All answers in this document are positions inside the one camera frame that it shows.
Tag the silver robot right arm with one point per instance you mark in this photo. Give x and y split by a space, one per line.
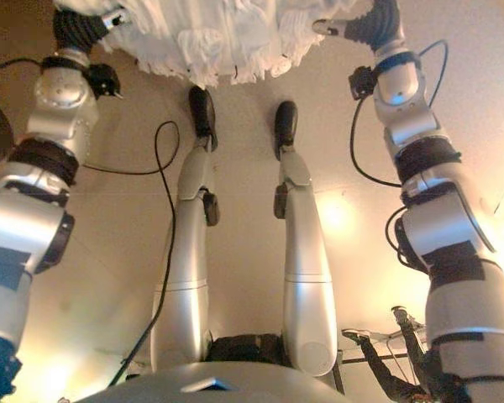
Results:
445 235

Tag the grey robot torso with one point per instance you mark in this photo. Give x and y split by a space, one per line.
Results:
218 386

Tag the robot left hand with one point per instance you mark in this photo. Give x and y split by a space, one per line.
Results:
73 31

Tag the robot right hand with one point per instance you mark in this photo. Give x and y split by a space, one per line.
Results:
378 23

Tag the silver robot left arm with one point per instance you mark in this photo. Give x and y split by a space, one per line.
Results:
21 231

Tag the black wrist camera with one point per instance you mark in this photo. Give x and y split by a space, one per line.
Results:
103 80
361 82

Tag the silver robot left leg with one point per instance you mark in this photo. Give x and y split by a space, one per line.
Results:
189 260

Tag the silver robot leg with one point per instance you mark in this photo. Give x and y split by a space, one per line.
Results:
306 260
189 260

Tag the silver robot right leg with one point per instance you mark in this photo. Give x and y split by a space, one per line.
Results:
306 260

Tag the white fringed cushion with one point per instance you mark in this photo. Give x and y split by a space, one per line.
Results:
218 38

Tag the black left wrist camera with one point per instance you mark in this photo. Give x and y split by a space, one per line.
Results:
103 80

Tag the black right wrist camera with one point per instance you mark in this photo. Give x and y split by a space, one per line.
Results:
361 82

